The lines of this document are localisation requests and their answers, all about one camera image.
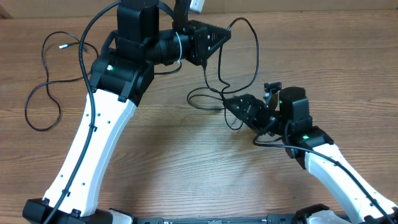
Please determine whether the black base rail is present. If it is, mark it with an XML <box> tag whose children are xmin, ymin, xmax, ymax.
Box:
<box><xmin>108</xmin><ymin>213</ymin><xmax>352</xmax><ymax>224</ymax></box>

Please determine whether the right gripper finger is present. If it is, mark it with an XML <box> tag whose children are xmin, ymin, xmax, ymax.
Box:
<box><xmin>230</xmin><ymin>107</ymin><xmax>254</xmax><ymax>128</ymax></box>
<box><xmin>223</xmin><ymin>95</ymin><xmax>257</xmax><ymax>110</ymax></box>

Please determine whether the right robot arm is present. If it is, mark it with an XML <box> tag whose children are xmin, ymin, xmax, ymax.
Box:
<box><xmin>223</xmin><ymin>83</ymin><xmax>397</xmax><ymax>223</ymax></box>

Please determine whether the black usb cable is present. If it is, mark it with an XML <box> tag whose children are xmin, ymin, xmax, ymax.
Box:
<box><xmin>186</xmin><ymin>17</ymin><xmax>260</xmax><ymax>131</ymax></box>

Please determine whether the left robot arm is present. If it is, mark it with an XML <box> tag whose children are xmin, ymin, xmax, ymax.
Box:
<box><xmin>22</xmin><ymin>1</ymin><xmax>231</xmax><ymax>224</ymax></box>

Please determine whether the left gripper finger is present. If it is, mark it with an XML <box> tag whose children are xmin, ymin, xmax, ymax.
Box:
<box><xmin>203</xmin><ymin>39</ymin><xmax>228</xmax><ymax>66</ymax></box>
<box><xmin>206</xmin><ymin>24</ymin><xmax>231</xmax><ymax>40</ymax></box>

